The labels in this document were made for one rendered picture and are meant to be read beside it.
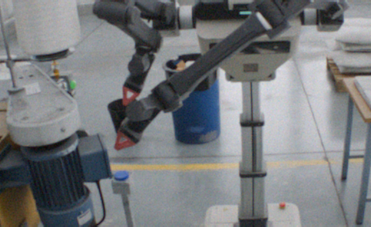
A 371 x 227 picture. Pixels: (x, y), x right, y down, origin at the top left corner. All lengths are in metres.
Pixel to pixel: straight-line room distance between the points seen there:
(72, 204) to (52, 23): 0.45
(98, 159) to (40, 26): 0.35
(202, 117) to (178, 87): 2.43
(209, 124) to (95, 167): 2.69
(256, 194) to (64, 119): 1.30
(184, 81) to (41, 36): 0.42
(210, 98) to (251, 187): 1.65
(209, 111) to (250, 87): 1.81
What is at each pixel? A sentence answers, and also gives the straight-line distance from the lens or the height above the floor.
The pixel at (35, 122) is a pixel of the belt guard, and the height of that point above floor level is 1.42.
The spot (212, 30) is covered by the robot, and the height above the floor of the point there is 1.40.
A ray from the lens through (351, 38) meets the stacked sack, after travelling 4.66.
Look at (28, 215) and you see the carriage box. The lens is 1.32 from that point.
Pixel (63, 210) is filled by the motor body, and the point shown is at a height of 1.17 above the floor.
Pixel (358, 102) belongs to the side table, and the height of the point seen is 0.75.
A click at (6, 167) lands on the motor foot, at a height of 1.30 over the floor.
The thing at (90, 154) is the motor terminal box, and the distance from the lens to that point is 1.11.
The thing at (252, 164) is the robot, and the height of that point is 0.74.
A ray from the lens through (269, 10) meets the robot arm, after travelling 1.18.
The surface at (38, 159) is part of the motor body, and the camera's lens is 1.08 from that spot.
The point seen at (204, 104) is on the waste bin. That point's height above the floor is 0.36.
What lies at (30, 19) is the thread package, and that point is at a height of 1.62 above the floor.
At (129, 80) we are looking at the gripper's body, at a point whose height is 1.29.
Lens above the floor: 1.81
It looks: 24 degrees down
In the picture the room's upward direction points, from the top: 5 degrees counter-clockwise
